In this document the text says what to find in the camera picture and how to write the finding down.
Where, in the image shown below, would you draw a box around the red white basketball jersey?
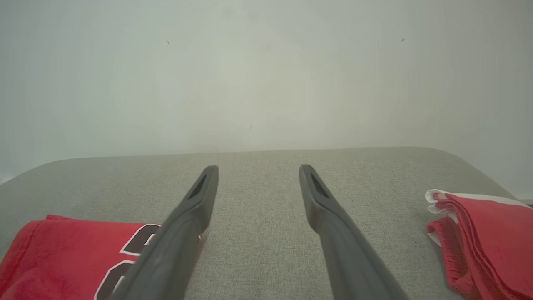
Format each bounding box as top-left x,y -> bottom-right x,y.
0,215 -> 202,300

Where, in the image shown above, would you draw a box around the red white basketball shorts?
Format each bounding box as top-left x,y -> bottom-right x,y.
425,189 -> 533,300

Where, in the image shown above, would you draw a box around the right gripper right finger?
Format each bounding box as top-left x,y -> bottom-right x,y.
299,164 -> 411,300

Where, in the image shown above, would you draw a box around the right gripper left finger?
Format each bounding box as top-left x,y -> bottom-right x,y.
109,165 -> 219,300

